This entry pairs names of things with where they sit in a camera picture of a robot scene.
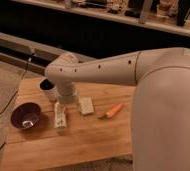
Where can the dark ceramic bowl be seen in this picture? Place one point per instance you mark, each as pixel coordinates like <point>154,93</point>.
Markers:
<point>26,115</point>

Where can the wooden board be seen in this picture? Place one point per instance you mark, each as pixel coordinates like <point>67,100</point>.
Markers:
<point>87,138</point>

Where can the wooden shelf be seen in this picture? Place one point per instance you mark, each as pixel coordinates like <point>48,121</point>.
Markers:
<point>115,10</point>

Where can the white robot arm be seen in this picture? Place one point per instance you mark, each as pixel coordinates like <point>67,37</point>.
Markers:
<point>160,117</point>

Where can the white cup dark inside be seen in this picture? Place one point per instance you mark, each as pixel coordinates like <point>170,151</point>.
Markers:
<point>48,89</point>

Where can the white rectangular sponge block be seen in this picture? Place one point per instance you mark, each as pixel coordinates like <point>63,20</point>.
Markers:
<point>86,105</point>

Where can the orange carrot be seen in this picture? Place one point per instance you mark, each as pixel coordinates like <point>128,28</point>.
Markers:
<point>112,111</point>

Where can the metal rail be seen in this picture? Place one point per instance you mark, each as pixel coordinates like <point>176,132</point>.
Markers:
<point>16,51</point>

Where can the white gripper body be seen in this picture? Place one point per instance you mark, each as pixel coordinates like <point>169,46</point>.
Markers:
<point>67,93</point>

